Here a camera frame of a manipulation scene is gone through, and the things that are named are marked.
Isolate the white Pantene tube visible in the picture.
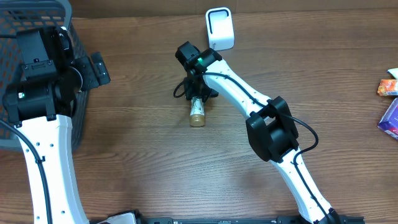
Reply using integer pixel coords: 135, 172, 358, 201
190, 97, 205, 127

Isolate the small orange tissue pack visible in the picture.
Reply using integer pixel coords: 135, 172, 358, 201
377, 79, 398, 96

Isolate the red purple pantyliner pack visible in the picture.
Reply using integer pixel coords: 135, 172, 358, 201
377, 98, 398, 140

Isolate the colourful snack bag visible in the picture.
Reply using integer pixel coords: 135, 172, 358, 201
387, 68, 398, 80

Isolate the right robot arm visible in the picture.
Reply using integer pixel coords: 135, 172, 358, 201
175, 42, 340, 223

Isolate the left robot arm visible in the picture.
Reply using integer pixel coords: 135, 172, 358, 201
2, 26, 111, 223

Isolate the white barcode scanner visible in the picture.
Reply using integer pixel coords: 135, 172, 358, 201
205, 7, 234, 51

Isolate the grey plastic mesh basket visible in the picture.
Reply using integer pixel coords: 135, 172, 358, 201
1, 0, 89, 152

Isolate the left black cable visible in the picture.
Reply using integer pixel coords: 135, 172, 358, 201
0, 119, 53, 224

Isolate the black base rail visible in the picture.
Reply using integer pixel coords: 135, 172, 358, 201
90, 210, 366, 224

